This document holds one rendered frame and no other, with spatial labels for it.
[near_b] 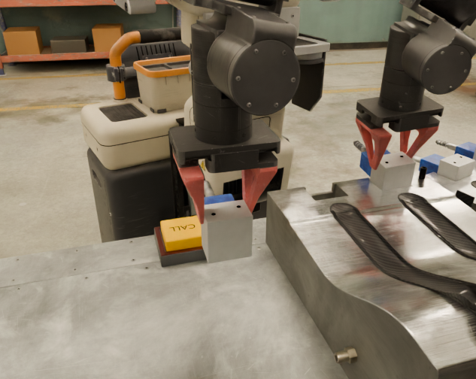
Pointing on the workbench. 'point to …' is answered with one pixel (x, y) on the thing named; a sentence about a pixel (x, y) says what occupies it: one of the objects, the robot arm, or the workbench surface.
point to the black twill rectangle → (465, 198)
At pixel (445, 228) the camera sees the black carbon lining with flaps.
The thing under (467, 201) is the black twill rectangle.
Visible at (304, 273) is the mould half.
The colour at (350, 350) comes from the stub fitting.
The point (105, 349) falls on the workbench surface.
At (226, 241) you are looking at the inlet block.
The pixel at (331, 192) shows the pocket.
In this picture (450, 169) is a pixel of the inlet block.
